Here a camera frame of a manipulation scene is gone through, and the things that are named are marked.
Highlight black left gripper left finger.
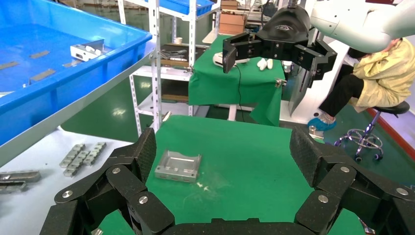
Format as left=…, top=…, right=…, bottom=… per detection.
left=39, top=127, right=176, bottom=235

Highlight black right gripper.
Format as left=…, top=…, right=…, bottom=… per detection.
left=222, top=4, right=338, bottom=89

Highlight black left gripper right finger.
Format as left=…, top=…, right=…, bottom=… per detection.
left=289, top=125, right=415, bottom=235

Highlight stamped sheet metal part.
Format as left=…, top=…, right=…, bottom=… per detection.
left=69, top=39, right=105, bottom=62
left=154, top=149, right=202, bottom=184

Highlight grey metal link strip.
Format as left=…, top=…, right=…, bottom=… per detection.
left=59, top=143, right=86, bottom=168
left=0, top=181, right=27, bottom=194
left=63, top=150, right=94, bottom=178
left=83, top=141, right=107, bottom=166
left=0, top=170, right=42, bottom=183

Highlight large cardboard box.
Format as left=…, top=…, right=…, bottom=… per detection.
left=219, top=13, right=248, bottom=36

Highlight white flat device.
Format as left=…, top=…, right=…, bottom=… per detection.
left=212, top=51, right=250, bottom=68

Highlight green cloth covered table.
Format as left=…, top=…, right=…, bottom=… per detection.
left=188, top=34, right=287, bottom=127

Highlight green table cloth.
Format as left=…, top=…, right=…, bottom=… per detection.
left=97, top=115, right=367, bottom=235

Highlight small cardboard box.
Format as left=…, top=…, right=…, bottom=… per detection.
left=220, top=0, right=239, bottom=11

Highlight white metal storage rack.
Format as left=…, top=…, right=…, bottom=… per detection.
left=117, top=0, right=221, bottom=137

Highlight black stool chrome base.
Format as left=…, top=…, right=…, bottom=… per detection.
left=334, top=101, right=411, bottom=163

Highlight blue plastic crate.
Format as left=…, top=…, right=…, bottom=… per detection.
left=144, top=0, right=215, bottom=17

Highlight person in yellow coat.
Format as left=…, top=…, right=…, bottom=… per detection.
left=307, top=37, right=415, bottom=132

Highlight large blue plastic bin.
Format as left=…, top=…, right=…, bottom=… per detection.
left=0, top=0, right=153, bottom=146

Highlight thin black hanging cable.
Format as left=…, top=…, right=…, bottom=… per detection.
left=235, top=64, right=245, bottom=122

